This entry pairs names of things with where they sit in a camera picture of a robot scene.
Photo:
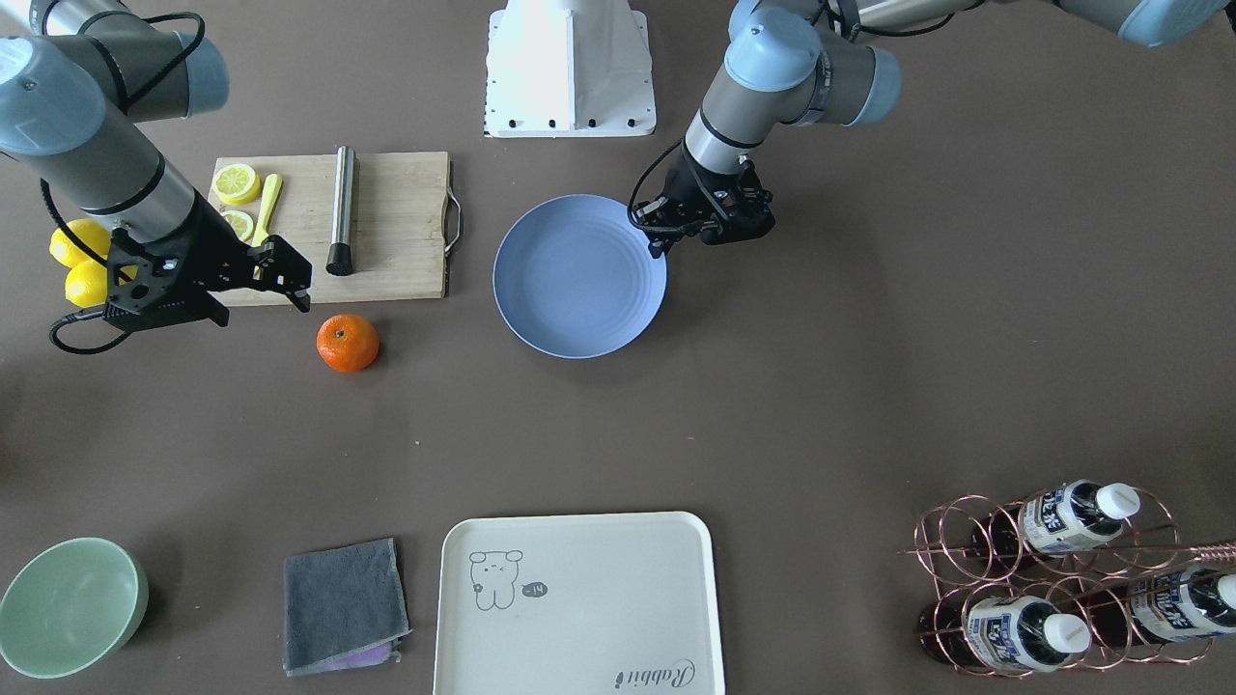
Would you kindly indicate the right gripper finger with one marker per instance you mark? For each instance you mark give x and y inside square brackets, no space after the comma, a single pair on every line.
[298,293]
[209,308]

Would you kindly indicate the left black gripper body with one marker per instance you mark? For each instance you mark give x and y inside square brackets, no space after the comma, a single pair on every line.
[697,180]

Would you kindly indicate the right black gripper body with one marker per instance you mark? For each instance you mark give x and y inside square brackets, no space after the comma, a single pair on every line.
[214,253]

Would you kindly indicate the orange fruit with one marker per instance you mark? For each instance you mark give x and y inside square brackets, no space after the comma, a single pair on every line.
[347,343]

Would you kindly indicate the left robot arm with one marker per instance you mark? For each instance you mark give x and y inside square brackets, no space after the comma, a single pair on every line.
[787,63]

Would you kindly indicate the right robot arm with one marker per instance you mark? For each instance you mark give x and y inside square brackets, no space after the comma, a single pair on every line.
[75,89]

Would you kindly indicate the blue round plate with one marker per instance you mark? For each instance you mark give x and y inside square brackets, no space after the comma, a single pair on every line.
[573,278]

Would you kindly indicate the lemon slice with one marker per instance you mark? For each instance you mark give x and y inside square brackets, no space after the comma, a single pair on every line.
[242,224]
[236,184]

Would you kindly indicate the yellow lemon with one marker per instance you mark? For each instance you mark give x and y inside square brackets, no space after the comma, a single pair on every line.
[88,231]
[87,284]

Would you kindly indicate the wooden cutting board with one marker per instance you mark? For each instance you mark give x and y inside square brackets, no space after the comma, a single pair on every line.
[399,205]

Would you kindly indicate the yellow plastic knife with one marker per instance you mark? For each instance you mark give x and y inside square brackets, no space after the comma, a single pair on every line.
[270,193]

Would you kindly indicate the grey folded cloth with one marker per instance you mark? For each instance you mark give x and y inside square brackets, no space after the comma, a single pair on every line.
[344,608]

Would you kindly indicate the green bowl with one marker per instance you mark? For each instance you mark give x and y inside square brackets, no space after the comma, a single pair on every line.
[73,605]

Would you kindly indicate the cream plastic tray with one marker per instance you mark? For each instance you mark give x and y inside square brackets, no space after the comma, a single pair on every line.
[579,604]

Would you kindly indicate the dark drink bottle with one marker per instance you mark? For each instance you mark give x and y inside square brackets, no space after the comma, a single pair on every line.
[1006,636]
[1077,516]
[1171,607]

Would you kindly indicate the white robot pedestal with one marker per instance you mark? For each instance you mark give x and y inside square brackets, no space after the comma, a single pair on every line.
[569,69]

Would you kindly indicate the copper wire bottle rack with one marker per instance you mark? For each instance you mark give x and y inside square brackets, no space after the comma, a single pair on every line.
[1149,543]

